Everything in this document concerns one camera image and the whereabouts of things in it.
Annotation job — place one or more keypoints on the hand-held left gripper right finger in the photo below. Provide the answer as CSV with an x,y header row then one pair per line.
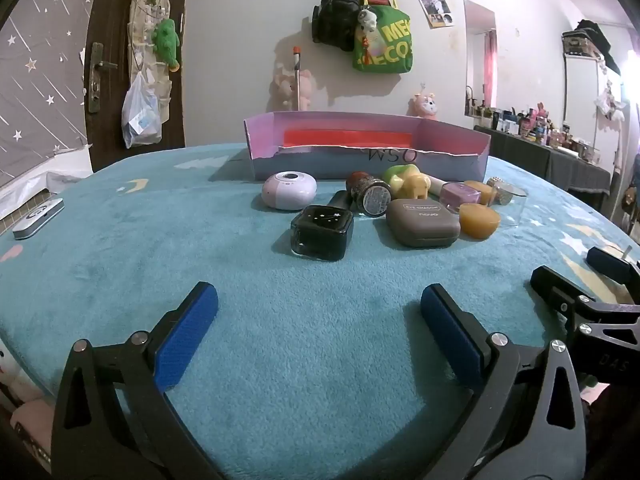
x,y
450,340

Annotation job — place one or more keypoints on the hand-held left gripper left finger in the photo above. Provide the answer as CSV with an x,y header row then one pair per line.
x,y
187,340

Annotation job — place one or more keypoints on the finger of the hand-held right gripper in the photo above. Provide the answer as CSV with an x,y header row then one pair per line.
x,y
607,262
550,280

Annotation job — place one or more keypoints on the clear glass cup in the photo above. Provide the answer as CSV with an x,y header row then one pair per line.
x,y
515,207

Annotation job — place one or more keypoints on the orange round puck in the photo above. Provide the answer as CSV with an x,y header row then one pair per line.
x,y
480,220
479,190

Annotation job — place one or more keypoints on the gold studded cylinder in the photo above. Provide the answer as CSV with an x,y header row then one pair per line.
x,y
500,187

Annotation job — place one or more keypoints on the grey eyeshadow case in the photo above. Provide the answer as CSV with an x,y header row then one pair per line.
x,y
422,225

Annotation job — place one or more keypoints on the purple nail polish bottle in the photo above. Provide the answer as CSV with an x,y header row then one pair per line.
x,y
460,195

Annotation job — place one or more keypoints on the dark red glitter bottle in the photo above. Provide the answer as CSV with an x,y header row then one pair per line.
x,y
372,197

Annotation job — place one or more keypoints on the green and yellow toy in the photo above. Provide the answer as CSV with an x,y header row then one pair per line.
x,y
407,182

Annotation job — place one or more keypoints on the black nail polish bottle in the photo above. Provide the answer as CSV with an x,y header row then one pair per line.
x,y
320,232

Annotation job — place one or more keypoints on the pink round compact device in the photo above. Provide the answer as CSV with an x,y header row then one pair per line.
x,y
290,192

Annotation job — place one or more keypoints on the pink cardboard box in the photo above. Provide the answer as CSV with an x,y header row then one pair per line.
x,y
350,122

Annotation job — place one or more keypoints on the teal fleece blanket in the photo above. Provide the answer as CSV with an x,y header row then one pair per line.
x,y
200,240

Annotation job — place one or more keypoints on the table with dark cloth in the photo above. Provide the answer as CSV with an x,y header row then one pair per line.
x,y
550,165

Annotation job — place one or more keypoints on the row of cosmetic bottles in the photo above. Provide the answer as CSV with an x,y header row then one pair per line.
x,y
530,125

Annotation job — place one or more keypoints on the silver flat device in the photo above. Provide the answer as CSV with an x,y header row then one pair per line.
x,y
37,219

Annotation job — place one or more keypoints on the white foil sheet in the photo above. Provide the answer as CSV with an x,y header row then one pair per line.
x,y
30,190

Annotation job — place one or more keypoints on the pink curtain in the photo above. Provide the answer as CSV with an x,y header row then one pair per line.
x,y
490,70

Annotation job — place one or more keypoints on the clear plastic bag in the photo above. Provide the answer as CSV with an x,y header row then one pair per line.
x,y
141,120

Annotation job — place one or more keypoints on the dark bag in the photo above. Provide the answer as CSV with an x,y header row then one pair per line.
x,y
590,35

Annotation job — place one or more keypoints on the pink plush pig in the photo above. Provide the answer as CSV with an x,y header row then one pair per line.
x,y
307,87

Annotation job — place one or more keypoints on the green tote bag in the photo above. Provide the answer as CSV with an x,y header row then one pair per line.
x,y
392,45

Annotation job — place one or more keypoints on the green plush dinosaur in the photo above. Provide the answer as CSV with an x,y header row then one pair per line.
x,y
166,40

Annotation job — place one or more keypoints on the grey star print sheet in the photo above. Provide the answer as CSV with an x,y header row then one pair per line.
x,y
40,75

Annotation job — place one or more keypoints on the small white plush toy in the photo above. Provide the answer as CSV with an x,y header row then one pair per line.
x,y
366,18

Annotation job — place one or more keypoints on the dark brown door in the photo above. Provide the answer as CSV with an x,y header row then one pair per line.
x,y
107,15

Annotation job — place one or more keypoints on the beige hanging organizer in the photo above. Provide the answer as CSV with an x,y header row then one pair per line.
x,y
145,5

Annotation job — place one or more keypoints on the black backpack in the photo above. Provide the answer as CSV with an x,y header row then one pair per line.
x,y
335,15

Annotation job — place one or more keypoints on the pink plush wall toy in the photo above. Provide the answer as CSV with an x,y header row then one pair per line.
x,y
425,105

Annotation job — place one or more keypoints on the wall photo print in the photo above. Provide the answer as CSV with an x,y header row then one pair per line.
x,y
434,7

